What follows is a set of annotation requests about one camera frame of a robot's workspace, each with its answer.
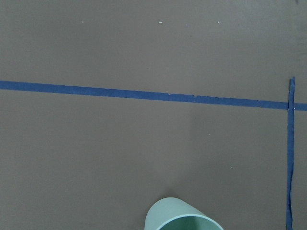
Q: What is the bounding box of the mint green cup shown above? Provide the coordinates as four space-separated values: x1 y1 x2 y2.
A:
144 197 223 230

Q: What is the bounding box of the blue tape line near cups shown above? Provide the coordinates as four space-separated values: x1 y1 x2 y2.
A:
0 80 307 111

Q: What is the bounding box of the short vertical blue tape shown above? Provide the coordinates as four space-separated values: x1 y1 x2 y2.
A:
286 77 295 230

